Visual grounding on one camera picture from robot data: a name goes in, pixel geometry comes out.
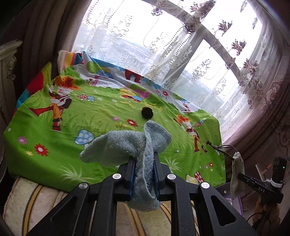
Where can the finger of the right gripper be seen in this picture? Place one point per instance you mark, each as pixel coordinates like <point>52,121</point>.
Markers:
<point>252,182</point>

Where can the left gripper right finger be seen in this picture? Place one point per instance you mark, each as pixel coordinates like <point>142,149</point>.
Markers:
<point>196,209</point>

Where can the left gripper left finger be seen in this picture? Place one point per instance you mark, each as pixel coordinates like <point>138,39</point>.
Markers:
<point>90,209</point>

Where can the grey drawstring pouch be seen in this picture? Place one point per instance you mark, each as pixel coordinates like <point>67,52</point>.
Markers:
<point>237,166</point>

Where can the light blue terry towel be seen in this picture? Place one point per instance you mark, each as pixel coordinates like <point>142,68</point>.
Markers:
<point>116,147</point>

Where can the person's right hand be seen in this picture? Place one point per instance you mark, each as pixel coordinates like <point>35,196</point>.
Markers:
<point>267,212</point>

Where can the purple cardboard box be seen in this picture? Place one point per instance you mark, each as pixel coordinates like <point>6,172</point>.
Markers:
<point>224,190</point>

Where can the mauve drape curtain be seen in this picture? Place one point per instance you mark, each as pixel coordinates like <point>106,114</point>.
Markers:
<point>267,113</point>

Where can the green cartoon mushroom bedsheet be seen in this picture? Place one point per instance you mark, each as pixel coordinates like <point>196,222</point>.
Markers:
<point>53,123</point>

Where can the dark brown knit ball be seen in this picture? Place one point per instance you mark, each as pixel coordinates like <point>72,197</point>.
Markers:
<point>147,113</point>

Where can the white lace curtain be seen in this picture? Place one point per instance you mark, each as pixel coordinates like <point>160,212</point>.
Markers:
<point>219,55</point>

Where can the white ornate cabinet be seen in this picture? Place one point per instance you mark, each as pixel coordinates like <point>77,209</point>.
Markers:
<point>8,97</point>

